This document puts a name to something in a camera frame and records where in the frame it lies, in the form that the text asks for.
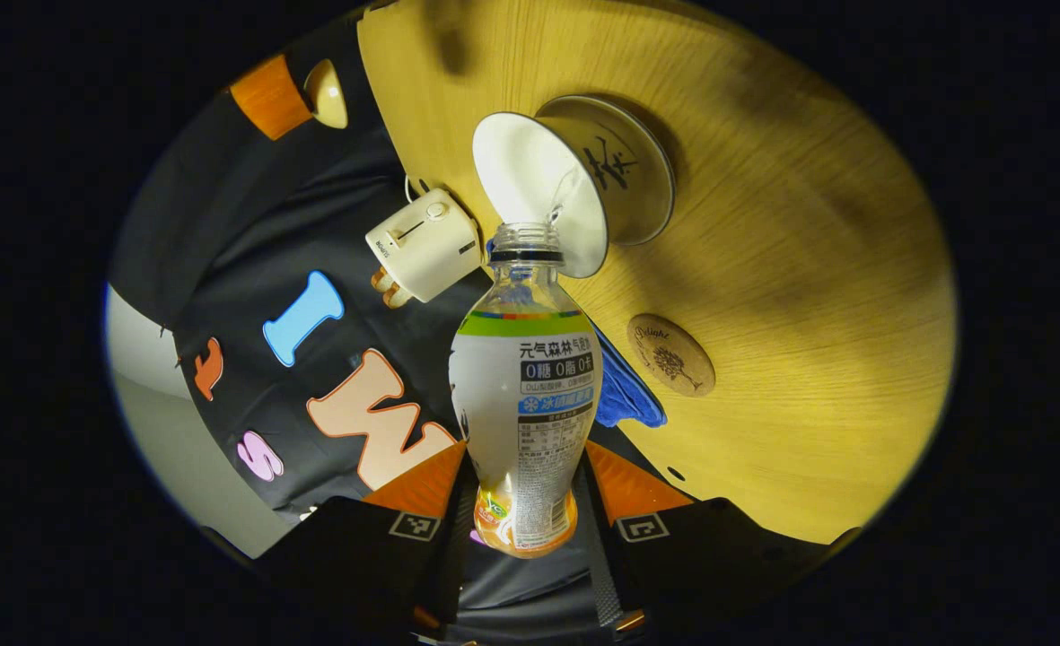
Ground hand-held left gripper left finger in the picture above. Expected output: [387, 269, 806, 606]
[256, 440, 477, 640]

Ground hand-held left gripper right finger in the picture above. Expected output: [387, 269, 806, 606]
[583, 440, 840, 633]

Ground round cork coaster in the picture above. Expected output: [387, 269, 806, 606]
[626, 313, 717, 398]

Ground clear plastic water bottle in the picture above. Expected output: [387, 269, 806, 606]
[449, 222, 604, 559]

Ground cream ceramic teacup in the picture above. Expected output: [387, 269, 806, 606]
[472, 96, 665, 279]

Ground black backdrop cloth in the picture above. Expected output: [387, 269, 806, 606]
[110, 9, 665, 642]

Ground blue towel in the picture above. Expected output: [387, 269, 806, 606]
[588, 319, 668, 429]

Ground white toaster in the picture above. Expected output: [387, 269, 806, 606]
[365, 188, 484, 303]

